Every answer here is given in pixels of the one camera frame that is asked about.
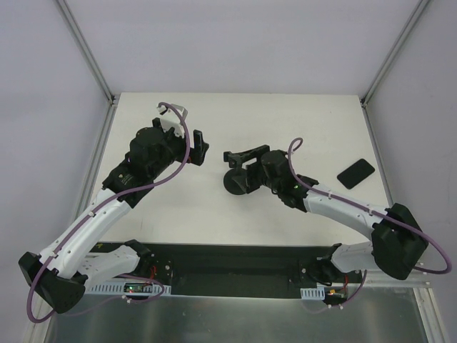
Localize black smartphone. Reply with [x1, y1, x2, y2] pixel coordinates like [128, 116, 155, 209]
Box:
[336, 159, 375, 189]

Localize black phone stand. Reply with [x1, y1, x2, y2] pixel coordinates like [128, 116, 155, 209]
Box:
[223, 151, 249, 195]

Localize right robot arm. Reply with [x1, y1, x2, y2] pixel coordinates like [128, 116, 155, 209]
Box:
[223, 145, 428, 285]

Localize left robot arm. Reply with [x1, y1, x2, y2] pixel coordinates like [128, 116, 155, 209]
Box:
[19, 118, 209, 323]

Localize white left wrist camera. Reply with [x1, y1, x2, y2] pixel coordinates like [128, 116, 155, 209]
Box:
[157, 104, 185, 138]

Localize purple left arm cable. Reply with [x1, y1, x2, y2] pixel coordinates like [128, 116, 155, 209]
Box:
[26, 101, 190, 324]

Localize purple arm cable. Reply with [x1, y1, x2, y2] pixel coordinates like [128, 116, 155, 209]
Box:
[287, 137, 453, 275]
[26, 101, 190, 324]

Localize aluminium left corner post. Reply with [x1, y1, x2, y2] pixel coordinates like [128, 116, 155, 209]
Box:
[55, 0, 121, 106]

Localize aluminium corner post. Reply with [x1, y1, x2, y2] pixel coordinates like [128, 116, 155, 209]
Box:
[361, 0, 433, 109]
[55, 0, 121, 106]

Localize white right cable duct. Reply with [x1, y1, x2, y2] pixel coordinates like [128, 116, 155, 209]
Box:
[300, 287, 326, 301]

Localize white cable duct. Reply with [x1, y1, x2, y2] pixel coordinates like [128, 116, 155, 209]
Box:
[86, 282, 171, 297]
[300, 287, 326, 301]

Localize aluminium right corner post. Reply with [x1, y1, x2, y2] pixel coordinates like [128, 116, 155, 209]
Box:
[361, 0, 433, 109]

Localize white left cable duct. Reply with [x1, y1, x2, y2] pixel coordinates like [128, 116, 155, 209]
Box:
[86, 282, 171, 297]

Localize aluminium front frame rail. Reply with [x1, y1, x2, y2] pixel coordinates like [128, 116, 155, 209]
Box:
[363, 269, 433, 289]

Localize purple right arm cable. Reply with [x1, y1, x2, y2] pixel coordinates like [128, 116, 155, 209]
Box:
[287, 137, 453, 275]

